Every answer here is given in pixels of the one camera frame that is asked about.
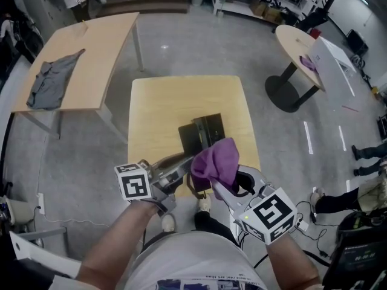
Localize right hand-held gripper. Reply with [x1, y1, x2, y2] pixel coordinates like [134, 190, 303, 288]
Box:
[187, 164, 299, 246]

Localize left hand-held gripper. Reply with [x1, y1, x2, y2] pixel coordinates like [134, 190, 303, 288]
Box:
[114, 153, 195, 218]

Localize purple cloth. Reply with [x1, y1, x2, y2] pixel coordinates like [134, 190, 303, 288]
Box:
[190, 137, 241, 196]

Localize person's right forearm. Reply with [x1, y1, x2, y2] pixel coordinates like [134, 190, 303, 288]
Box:
[265, 236, 322, 290]

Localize person's left forearm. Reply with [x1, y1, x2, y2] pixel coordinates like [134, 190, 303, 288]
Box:
[74, 201, 161, 284]

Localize person's white right shoe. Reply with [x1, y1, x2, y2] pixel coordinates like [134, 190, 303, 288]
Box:
[197, 193, 213, 213]

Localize person's white shoe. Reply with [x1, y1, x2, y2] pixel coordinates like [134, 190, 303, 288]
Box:
[197, 193, 213, 213]
[161, 214, 177, 233]

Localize person's black trouser leg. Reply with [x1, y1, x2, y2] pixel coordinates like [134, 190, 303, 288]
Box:
[193, 210, 241, 249]

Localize person's white left shoe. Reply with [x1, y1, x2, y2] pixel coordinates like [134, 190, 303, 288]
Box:
[161, 214, 177, 233]

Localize small square wooden table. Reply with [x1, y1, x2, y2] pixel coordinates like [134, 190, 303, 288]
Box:
[128, 75, 261, 198]

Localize person's white printed shirt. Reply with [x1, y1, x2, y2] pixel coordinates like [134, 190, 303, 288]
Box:
[124, 230, 269, 290]

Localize large wooden desk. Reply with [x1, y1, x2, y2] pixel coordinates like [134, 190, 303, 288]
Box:
[11, 11, 145, 145]

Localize white power strip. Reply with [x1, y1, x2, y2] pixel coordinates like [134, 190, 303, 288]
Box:
[36, 192, 47, 216]

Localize small purple rag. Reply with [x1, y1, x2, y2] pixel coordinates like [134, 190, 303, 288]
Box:
[299, 54, 317, 73]

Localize grey shirt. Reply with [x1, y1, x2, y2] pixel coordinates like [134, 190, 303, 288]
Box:
[26, 48, 86, 111]

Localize black device with screen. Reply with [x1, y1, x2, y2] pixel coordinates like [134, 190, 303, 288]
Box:
[321, 210, 387, 290]

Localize cardboard boxes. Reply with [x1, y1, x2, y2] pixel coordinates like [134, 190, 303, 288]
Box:
[249, 0, 284, 23]

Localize white board box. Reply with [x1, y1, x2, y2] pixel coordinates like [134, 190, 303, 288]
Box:
[306, 37, 358, 97]

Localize black office chair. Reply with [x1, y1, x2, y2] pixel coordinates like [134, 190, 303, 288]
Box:
[298, 0, 337, 34]

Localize black case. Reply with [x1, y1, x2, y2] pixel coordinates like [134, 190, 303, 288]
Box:
[345, 28, 369, 56]

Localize round wooden pedestal table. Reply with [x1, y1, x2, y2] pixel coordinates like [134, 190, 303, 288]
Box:
[264, 24, 327, 114]

